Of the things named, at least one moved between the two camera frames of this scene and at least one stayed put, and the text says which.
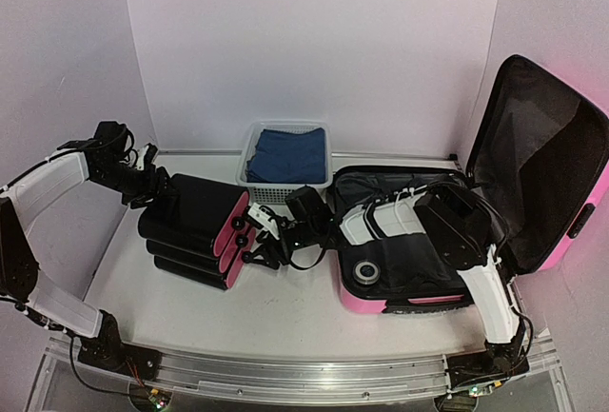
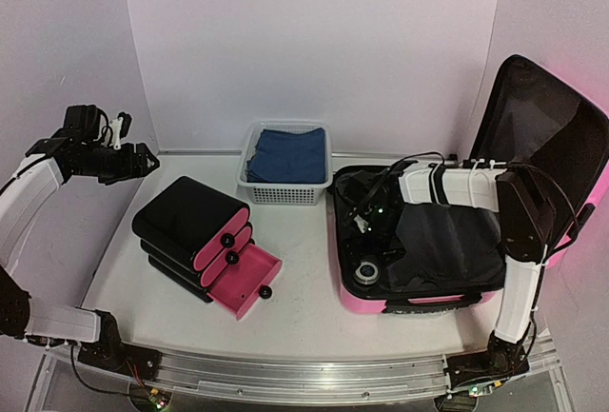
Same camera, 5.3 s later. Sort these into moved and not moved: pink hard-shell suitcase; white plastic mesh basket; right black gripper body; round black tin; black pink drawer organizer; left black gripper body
Moved: right black gripper body; left black gripper body; black pink drawer organizer
Not moved: pink hard-shell suitcase; round black tin; white plastic mesh basket
